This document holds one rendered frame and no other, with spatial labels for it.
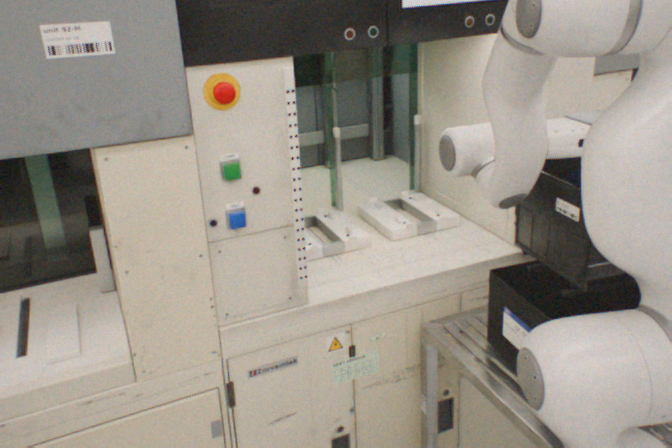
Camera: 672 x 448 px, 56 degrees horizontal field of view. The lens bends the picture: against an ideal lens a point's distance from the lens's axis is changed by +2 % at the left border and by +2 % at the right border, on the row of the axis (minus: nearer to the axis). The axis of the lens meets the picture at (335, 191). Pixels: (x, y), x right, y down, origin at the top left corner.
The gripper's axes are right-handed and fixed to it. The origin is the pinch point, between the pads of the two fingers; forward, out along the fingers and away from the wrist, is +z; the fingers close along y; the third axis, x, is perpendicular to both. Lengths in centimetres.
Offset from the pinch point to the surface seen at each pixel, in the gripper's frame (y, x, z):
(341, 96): -118, -13, -11
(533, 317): 2.8, -34.0, -14.6
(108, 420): -21, -51, -94
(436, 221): -48, -35, -9
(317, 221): -64, -36, -37
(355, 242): -46, -36, -33
